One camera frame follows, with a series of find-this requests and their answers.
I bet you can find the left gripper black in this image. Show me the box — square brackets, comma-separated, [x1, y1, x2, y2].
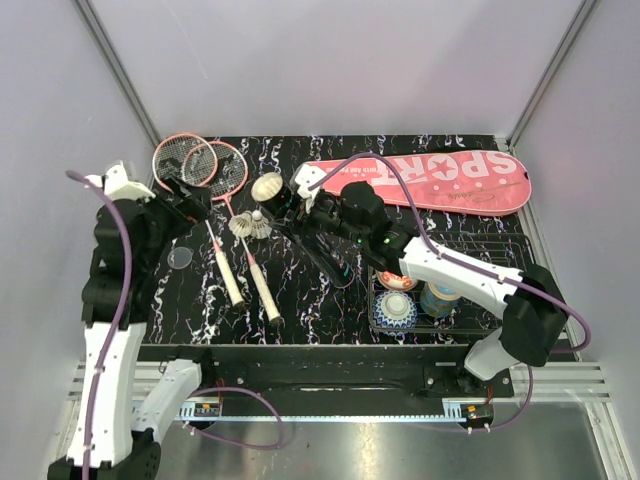
[141, 170, 214, 265]

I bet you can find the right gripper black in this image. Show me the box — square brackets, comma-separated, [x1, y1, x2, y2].
[269, 189, 366, 247]

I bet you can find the black shuttlecock tube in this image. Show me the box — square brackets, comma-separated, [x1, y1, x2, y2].
[251, 172, 354, 289]

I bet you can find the white feather shuttlecock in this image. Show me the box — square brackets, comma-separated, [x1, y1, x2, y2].
[251, 210, 272, 240]
[251, 172, 283, 203]
[228, 211, 253, 238]

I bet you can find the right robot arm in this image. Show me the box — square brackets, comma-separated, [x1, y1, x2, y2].
[274, 182, 568, 397]

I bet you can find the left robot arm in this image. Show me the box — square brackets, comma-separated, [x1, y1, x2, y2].
[46, 170, 216, 479]

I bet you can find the pink badminton racket left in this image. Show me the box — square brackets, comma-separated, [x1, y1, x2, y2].
[152, 133, 245, 308]

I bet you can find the pink badminton racket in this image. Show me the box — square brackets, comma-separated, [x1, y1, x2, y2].
[152, 133, 245, 308]
[182, 141, 283, 322]

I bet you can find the pink badminton racket right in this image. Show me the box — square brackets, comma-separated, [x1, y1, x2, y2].
[182, 141, 283, 322]

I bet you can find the clear plastic tube lid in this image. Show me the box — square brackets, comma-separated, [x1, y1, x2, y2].
[167, 246, 193, 270]

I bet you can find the red patterned bowl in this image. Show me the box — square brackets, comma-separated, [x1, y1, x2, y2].
[376, 271, 418, 292]

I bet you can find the blue patterned bowl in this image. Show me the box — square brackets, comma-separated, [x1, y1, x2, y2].
[372, 291, 418, 337]

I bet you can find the blue ceramic cup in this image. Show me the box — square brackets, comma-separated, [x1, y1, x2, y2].
[419, 282, 461, 319]

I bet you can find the pink sport racket bag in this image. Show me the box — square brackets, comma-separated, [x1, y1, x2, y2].
[323, 150, 532, 216]

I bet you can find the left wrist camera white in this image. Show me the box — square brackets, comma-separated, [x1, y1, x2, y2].
[85, 160, 155, 201]

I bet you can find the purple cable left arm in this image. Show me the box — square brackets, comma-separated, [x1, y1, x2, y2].
[65, 169, 286, 480]

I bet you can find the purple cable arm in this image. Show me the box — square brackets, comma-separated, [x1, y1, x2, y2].
[65, 169, 286, 480]
[307, 152, 594, 434]

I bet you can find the black wire dish rack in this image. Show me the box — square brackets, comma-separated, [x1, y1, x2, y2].
[367, 234, 551, 335]

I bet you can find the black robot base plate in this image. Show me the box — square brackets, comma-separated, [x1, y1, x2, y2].
[140, 345, 514, 399]

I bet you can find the aluminium post left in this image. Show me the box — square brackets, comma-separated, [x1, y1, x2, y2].
[71, 0, 161, 146]

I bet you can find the aluminium post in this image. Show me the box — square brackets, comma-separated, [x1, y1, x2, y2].
[505, 0, 600, 153]
[71, 0, 161, 146]

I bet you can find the aluminium frame rail front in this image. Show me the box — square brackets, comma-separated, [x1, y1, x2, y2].
[67, 360, 612, 421]

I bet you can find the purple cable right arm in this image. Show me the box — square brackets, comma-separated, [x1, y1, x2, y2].
[307, 152, 594, 434]

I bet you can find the aluminium post right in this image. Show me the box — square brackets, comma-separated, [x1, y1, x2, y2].
[505, 0, 600, 153]

